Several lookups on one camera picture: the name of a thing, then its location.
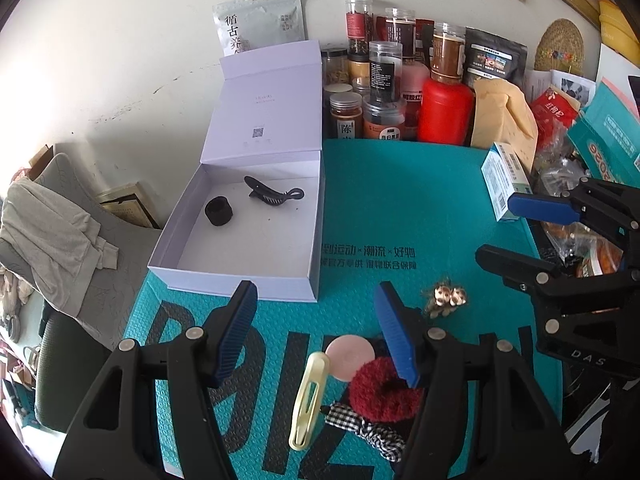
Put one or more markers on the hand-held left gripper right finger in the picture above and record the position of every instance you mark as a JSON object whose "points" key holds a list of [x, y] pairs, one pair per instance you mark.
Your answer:
{"points": [[395, 335]]}

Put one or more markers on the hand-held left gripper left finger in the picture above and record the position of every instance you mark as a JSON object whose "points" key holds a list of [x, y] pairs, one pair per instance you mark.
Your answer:
{"points": [[235, 330]]}

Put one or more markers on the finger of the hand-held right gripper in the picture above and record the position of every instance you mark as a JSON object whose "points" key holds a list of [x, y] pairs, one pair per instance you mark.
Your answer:
{"points": [[542, 207], [515, 265]]}

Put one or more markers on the pink round compact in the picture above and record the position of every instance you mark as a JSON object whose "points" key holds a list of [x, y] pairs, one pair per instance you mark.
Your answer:
{"points": [[347, 357]]}

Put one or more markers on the red fluffy scrunchie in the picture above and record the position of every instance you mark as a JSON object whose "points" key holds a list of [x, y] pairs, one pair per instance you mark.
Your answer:
{"points": [[370, 385]]}

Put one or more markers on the leopard print hair clip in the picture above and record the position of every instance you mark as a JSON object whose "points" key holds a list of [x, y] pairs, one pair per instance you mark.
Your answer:
{"points": [[445, 297]]}

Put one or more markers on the cream hair clip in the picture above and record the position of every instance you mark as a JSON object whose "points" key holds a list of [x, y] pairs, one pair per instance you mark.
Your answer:
{"points": [[316, 365]]}

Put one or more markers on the black white gingham hair bow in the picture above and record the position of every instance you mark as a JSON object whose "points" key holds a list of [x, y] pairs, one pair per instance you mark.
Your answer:
{"points": [[345, 417]]}

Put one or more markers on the lavender cardboard box with lid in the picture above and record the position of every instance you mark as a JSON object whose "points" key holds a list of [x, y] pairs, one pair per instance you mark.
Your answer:
{"points": [[260, 110]]}

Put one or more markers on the white blue medicine box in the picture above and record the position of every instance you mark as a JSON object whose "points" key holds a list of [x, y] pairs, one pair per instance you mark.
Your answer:
{"points": [[500, 180]]}

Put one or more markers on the clear plastic snack bag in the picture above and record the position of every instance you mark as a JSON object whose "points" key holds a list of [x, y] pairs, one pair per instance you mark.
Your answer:
{"points": [[585, 250]]}

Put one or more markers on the red snack bag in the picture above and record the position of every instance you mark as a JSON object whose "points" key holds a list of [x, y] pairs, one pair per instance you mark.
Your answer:
{"points": [[550, 110]]}

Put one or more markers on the teal cardboard box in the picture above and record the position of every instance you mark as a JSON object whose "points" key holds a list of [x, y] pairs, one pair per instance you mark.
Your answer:
{"points": [[610, 135]]}

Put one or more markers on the kraft paper bag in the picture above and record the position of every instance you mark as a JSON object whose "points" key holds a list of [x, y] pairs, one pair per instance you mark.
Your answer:
{"points": [[500, 115]]}

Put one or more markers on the white printed paper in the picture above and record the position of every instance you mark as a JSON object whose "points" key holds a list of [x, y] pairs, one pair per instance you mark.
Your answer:
{"points": [[567, 82]]}

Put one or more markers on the teal bubble mailer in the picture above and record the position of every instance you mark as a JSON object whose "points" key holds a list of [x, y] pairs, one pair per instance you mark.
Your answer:
{"points": [[400, 200]]}

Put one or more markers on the grey chair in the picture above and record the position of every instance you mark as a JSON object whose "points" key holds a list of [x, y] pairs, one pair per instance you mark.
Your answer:
{"points": [[125, 250]]}

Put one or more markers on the red canister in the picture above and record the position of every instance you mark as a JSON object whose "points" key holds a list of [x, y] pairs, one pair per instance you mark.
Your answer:
{"points": [[445, 110]]}

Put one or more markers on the black hair claw clip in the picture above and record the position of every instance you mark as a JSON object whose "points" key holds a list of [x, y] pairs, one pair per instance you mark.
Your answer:
{"points": [[267, 192]]}

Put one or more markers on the black printed pouch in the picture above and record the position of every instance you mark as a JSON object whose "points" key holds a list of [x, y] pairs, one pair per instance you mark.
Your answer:
{"points": [[495, 55]]}

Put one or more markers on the framed picture on floor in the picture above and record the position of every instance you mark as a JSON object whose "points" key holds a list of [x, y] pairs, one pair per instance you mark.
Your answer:
{"points": [[127, 205]]}

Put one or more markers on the woven straw fan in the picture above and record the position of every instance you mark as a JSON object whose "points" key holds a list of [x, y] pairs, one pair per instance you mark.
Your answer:
{"points": [[560, 40]]}

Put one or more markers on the clear jar brown powder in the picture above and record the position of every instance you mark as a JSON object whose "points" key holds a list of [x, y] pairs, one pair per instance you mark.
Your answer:
{"points": [[447, 55]]}

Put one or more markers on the short clear jar orange label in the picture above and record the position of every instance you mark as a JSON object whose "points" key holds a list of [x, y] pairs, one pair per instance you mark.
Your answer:
{"points": [[384, 122]]}

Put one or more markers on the pink bottle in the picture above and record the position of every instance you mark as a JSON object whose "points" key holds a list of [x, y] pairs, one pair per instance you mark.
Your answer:
{"points": [[415, 80]]}

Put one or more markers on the yellow hat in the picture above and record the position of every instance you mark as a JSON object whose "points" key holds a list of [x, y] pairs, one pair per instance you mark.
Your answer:
{"points": [[617, 25]]}

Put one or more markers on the clear jar black label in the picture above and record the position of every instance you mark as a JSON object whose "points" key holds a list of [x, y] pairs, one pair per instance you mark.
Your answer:
{"points": [[385, 72]]}

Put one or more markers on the red pouch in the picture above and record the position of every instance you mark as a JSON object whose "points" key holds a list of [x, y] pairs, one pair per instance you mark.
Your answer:
{"points": [[424, 35]]}

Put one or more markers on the grey garment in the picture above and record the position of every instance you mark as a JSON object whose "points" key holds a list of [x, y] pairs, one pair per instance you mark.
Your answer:
{"points": [[45, 235]]}

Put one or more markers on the clear jar orange powder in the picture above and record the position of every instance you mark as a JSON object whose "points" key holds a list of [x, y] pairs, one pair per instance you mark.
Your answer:
{"points": [[344, 120]]}

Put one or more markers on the clear jar dark dried fruit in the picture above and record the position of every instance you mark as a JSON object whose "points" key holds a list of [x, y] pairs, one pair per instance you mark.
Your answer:
{"points": [[400, 32]]}

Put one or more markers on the small amber jar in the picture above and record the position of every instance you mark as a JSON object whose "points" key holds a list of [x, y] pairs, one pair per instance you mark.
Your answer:
{"points": [[359, 67]]}

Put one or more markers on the clear jar yellow contents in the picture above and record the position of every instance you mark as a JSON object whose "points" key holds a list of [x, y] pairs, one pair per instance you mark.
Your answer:
{"points": [[334, 67]]}

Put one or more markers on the clear jar red label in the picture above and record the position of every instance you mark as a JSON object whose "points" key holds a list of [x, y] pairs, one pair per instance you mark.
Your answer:
{"points": [[359, 25]]}

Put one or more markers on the silver foil pouch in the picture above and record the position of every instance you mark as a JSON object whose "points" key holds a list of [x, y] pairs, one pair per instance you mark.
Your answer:
{"points": [[260, 22]]}

